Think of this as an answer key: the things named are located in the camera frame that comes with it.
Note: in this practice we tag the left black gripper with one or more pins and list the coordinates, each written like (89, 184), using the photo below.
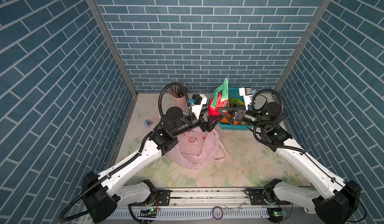
(202, 127)

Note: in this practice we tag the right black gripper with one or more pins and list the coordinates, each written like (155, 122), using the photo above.
(233, 110)

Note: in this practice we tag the dragon fruit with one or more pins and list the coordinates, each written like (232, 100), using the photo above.
(219, 98)

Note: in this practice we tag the pink plastic bag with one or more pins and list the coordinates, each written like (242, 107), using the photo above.
(197, 149)

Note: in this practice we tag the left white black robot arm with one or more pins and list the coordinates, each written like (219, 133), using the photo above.
(103, 193)

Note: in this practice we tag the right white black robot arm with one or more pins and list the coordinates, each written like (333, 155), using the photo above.
(334, 199)

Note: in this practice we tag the green pepper in basket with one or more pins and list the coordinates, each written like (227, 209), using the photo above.
(233, 102)

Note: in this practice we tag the teal plastic basket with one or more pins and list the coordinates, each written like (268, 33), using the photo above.
(234, 93)

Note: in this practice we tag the pink pencil cup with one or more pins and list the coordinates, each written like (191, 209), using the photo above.
(180, 102)

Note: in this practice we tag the small blue clip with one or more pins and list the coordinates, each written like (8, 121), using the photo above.
(148, 123)

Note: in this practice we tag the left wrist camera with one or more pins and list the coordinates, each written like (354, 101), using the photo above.
(196, 104)

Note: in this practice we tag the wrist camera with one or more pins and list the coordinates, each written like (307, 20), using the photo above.
(196, 104)
(246, 93)

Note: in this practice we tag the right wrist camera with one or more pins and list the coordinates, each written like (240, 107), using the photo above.
(246, 93)

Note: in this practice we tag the aluminium mounting rail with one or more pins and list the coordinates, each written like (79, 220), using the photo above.
(215, 204)

